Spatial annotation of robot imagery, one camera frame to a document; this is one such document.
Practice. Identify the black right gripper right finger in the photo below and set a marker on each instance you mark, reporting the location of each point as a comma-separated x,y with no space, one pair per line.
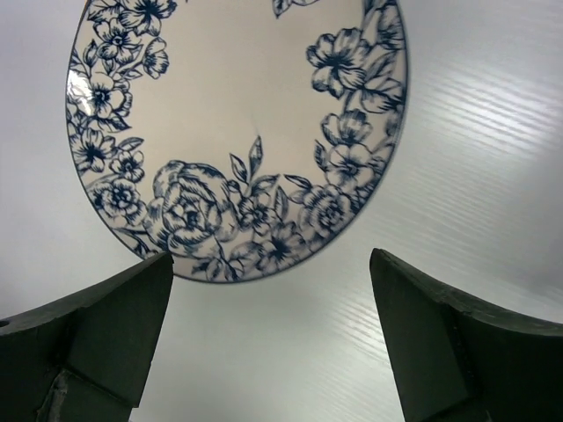
456,357

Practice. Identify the white blue floral plate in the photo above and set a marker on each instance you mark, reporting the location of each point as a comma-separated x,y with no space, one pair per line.
242,137

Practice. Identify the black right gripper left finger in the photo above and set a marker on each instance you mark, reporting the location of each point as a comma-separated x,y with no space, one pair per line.
86,356

